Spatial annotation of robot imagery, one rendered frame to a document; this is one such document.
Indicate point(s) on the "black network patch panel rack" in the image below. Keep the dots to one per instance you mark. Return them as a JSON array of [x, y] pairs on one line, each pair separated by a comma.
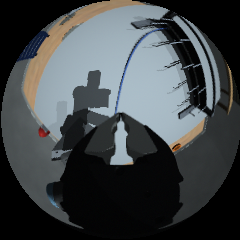
[[190, 56]]

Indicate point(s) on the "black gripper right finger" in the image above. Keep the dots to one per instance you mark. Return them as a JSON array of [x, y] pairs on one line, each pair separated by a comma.
[[142, 141]]

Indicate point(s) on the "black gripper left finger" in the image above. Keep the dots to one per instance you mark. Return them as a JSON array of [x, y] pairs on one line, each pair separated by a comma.
[[99, 142]]

